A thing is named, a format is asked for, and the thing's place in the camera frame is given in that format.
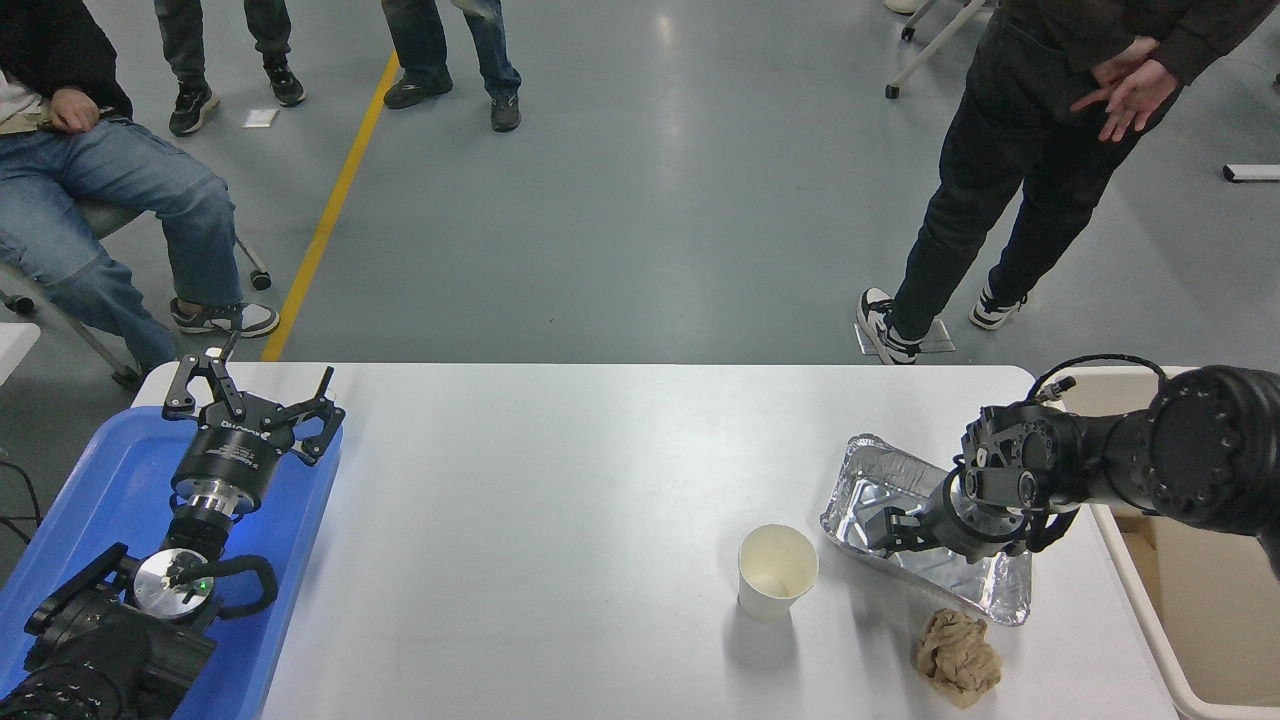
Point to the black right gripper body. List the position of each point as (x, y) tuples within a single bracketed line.
[(955, 535)]

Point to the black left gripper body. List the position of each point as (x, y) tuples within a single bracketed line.
[(232, 455)]

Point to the white paper cup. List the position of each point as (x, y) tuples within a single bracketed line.
[(775, 575)]

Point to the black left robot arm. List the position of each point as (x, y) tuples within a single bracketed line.
[(90, 650)]

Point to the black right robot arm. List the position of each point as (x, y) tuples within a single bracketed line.
[(1200, 450)]

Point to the person's hand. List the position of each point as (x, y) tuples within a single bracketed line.
[(1120, 62), (75, 112), (1135, 100)]

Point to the silver foil tray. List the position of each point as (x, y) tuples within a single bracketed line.
[(870, 480)]

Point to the crumpled tan paper ball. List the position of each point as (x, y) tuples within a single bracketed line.
[(958, 660)]

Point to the blue plastic tray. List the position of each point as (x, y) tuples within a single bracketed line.
[(100, 480)]

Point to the clear floor plate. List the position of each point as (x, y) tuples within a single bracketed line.
[(940, 338)]

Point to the small white table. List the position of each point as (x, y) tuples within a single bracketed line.
[(15, 350)]

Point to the grey chair with casters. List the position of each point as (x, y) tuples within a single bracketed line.
[(100, 215)]

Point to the white paper slip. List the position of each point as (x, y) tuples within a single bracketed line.
[(260, 118)]

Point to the large pale bin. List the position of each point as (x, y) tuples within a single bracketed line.
[(1220, 620)]

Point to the white bar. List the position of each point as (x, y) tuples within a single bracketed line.
[(1252, 173)]

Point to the white chair with casters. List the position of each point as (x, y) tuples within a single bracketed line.
[(935, 48)]

